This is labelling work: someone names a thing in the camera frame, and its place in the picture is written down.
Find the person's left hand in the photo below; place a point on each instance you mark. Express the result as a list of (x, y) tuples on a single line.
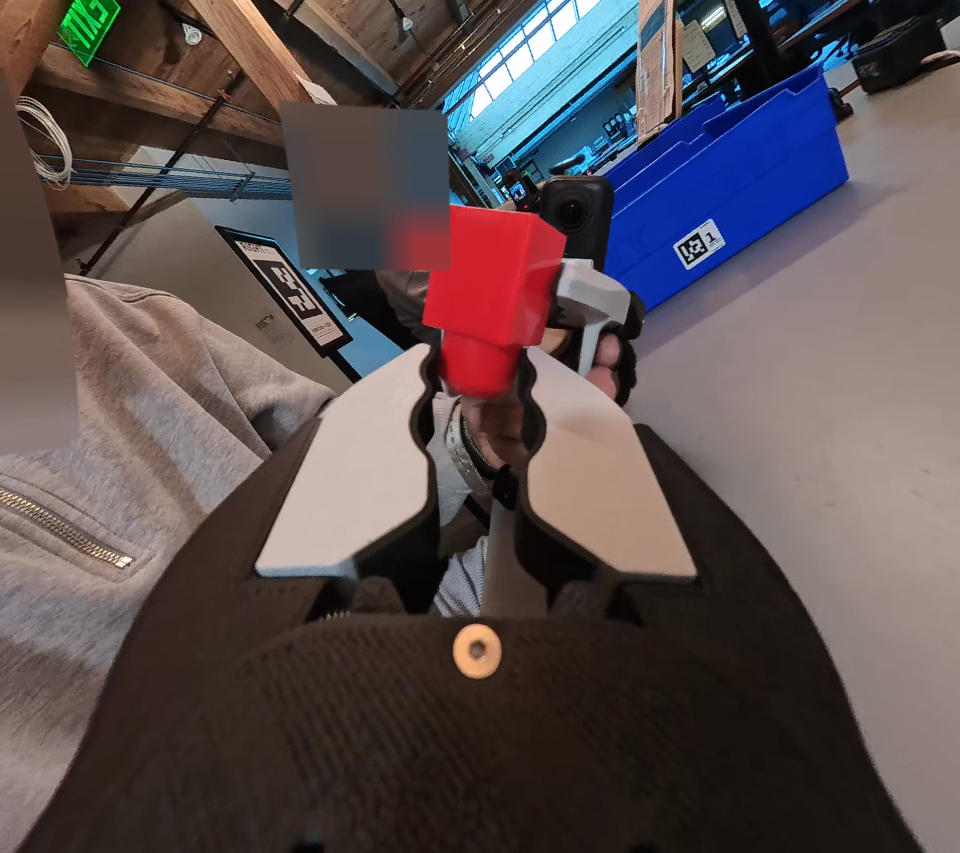
[(609, 373)]

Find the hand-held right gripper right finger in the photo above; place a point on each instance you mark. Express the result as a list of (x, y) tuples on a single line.
[(607, 485)]

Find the red toy block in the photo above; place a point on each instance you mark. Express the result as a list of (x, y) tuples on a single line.
[(487, 283)]

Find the grey zip hoodie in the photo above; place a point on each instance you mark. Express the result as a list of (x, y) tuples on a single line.
[(112, 418)]

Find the cardboard box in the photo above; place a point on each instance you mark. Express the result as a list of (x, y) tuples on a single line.
[(656, 43)]

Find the green exit sign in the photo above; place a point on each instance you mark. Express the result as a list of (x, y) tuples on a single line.
[(90, 20)]

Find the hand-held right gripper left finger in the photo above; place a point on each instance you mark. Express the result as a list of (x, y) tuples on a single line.
[(352, 478)]

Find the black equipment case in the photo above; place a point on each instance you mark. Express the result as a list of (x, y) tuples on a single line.
[(900, 58)]

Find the white ceiling spotlight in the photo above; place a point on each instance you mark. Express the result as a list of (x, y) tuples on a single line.
[(192, 34)]

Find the person's left forearm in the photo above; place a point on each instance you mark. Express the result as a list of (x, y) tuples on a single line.
[(495, 437)]

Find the blue plastic bin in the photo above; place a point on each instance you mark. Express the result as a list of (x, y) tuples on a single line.
[(750, 178)]

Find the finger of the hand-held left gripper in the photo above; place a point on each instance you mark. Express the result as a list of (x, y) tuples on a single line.
[(592, 294)]

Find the framed marker sign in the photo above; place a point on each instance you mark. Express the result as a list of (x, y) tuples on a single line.
[(292, 290)]

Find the small black camera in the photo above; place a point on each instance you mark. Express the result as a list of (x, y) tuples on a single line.
[(517, 189)]

